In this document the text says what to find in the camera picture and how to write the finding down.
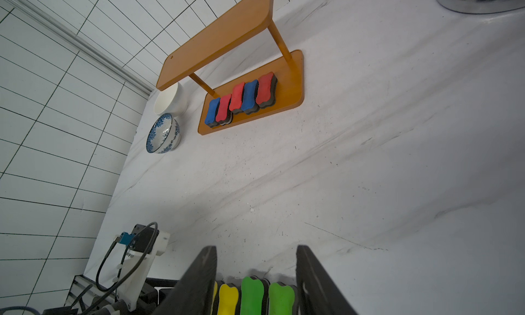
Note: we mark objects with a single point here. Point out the blue patterned ceramic bowl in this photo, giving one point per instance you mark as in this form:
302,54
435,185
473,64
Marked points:
164,136

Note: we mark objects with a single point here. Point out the blue eraser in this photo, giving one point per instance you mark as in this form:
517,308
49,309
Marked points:
250,93
210,119

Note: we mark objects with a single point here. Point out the red eraser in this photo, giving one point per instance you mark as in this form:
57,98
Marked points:
224,114
235,106
266,95

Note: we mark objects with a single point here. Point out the aluminium mounting rail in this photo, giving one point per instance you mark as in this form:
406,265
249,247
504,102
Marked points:
79,284

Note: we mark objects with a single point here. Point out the red eraser bottom right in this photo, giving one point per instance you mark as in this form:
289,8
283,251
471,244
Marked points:
266,95

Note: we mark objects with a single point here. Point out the white ceramic bowl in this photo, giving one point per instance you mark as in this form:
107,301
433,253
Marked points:
173,100

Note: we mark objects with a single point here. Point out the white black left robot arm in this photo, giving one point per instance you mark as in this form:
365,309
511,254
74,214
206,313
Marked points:
84,293

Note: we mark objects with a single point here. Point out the wooden two-tier shelf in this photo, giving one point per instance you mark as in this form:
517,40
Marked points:
248,31

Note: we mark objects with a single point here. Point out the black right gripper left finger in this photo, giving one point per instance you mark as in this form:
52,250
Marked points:
193,293

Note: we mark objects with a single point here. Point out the blue eraser bottom right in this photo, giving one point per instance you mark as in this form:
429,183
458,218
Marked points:
250,93

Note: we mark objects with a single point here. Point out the green eraser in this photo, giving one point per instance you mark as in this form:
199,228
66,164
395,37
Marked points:
254,296
283,299

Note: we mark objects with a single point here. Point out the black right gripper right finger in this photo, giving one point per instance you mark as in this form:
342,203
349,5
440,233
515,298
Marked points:
318,294

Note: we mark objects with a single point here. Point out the red eraser bottom middle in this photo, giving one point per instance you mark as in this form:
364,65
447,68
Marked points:
235,106

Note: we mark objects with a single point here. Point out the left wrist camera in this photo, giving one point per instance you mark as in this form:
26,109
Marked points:
142,246

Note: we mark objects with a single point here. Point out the red eraser bottom left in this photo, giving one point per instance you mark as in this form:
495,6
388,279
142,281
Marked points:
224,114

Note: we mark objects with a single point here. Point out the blue eraser bottom left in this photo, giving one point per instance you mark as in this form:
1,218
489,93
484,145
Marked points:
210,119

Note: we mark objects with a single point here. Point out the yellow eraser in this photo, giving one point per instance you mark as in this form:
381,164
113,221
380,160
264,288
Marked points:
215,298
229,298

